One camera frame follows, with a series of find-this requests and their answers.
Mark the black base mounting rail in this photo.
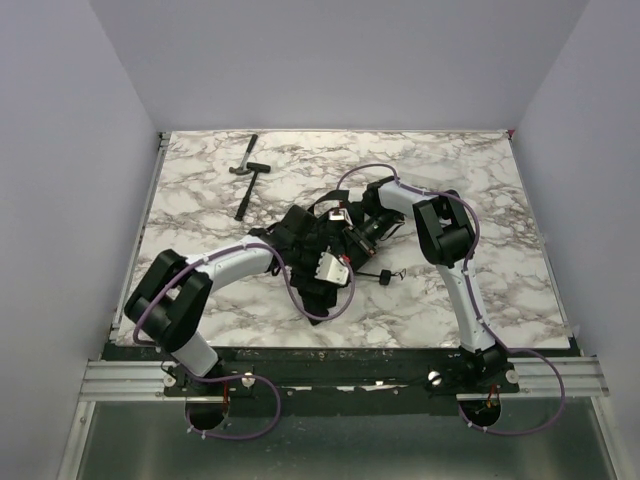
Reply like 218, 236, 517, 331
102, 342, 526, 419

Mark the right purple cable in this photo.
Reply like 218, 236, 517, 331
335, 163, 567, 436

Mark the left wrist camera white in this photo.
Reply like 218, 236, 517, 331
314, 250, 352, 287

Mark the aluminium frame rail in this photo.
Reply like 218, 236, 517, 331
54, 355, 166, 480

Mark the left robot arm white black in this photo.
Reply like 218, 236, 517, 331
124, 206, 316, 377

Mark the black claw hammer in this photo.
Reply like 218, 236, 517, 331
228, 133, 272, 221

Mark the black folding umbrella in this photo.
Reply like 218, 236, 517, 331
247, 187, 406, 326

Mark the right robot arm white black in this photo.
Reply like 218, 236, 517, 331
362, 176, 511, 389

